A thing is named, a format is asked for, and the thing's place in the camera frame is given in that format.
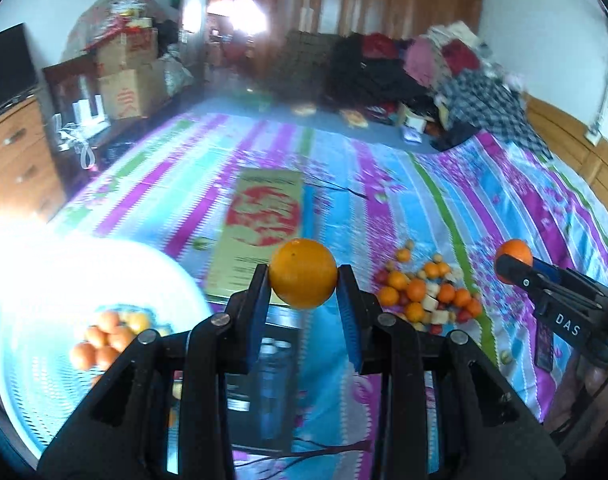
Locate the person's right hand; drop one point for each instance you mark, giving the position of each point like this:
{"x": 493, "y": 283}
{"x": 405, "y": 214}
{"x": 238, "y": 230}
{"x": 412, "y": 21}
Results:
{"x": 596, "y": 377}

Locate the large orange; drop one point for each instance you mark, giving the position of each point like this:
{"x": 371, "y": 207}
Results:
{"x": 303, "y": 272}

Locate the black television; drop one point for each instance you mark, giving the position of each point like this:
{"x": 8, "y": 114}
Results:
{"x": 4, "y": 70}

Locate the pile of clothes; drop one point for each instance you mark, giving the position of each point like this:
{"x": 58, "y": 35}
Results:
{"x": 433, "y": 70}

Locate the wooden wardrobe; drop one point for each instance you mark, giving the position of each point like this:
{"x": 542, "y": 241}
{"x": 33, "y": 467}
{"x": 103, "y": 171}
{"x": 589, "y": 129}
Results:
{"x": 359, "y": 0}

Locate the red yellow snack packet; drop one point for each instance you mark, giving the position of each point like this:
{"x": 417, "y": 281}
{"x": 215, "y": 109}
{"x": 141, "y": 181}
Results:
{"x": 356, "y": 119}

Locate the black cardboard box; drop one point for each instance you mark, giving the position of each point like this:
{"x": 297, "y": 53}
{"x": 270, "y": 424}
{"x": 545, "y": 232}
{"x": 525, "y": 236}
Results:
{"x": 279, "y": 410}

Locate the small orange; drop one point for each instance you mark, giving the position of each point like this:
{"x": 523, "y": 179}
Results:
{"x": 516, "y": 251}

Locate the floral striped bedsheet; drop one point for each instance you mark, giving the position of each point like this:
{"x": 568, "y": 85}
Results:
{"x": 433, "y": 200}

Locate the wooden dresser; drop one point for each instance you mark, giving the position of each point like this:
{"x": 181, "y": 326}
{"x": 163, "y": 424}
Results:
{"x": 19, "y": 160}

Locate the wooden bed headboard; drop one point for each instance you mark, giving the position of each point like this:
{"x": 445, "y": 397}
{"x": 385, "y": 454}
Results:
{"x": 578, "y": 145}

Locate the dark plaid cloth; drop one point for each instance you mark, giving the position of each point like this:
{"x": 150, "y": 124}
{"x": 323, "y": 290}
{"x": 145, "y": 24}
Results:
{"x": 304, "y": 65}

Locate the white router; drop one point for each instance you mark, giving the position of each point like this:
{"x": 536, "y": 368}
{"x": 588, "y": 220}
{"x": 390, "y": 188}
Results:
{"x": 91, "y": 110}

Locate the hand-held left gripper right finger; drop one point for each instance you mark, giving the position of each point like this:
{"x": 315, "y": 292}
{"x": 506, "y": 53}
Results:
{"x": 349, "y": 322}

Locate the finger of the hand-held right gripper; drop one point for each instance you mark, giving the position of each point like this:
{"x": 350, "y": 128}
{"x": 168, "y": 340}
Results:
{"x": 551, "y": 269}
{"x": 513, "y": 271}

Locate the pile of oranges and plums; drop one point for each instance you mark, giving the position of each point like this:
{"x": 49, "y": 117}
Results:
{"x": 416, "y": 290}
{"x": 101, "y": 337}

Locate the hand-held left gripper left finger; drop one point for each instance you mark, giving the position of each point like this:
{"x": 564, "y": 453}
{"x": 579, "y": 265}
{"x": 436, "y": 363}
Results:
{"x": 256, "y": 327}

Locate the red gift packets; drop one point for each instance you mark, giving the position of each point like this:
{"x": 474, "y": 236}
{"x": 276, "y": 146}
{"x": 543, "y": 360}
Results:
{"x": 121, "y": 17}

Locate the small cardboard box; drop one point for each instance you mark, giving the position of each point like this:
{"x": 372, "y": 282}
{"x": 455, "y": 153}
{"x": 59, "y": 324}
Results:
{"x": 126, "y": 50}

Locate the large cardboard box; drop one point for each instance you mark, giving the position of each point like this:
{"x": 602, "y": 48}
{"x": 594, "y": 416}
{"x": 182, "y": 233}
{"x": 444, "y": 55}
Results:
{"x": 134, "y": 92}

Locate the round floral covered board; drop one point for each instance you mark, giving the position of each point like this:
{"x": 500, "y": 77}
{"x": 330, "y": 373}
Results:
{"x": 91, "y": 15}

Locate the dark wooden desk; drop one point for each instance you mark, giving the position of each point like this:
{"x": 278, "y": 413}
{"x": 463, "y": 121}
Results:
{"x": 129, "y": 135}

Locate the white plastic bag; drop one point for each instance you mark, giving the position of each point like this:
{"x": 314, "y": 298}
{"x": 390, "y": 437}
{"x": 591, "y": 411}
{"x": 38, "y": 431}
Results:
{"x": 176, "y": 75}

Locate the yellow box with red emblem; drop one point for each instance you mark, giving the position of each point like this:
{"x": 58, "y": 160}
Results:
{"x": 264, "y": 210}

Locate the small white box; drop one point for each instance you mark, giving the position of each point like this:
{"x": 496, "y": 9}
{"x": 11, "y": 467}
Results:
{"x": 413, "y": 122}

